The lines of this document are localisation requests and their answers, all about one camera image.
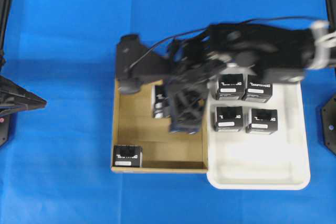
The white plastic tray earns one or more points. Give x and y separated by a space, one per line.
279 161

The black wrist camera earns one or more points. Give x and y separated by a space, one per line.
137 65

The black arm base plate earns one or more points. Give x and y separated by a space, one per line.
326 124
8 128

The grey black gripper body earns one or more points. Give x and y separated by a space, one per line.
189 61

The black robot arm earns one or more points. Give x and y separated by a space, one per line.
274 54

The black frame upright post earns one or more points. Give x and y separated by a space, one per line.
331 7

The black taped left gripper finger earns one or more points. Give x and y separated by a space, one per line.
187 104

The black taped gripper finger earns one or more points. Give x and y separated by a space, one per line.
16 99

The open cardboard box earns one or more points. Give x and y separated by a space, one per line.
163 152

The black Dynamixel box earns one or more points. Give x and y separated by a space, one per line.
159 103
127 156
257 91
229 118
230 87
262 121

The black aluminium frame rail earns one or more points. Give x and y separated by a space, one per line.
5 9

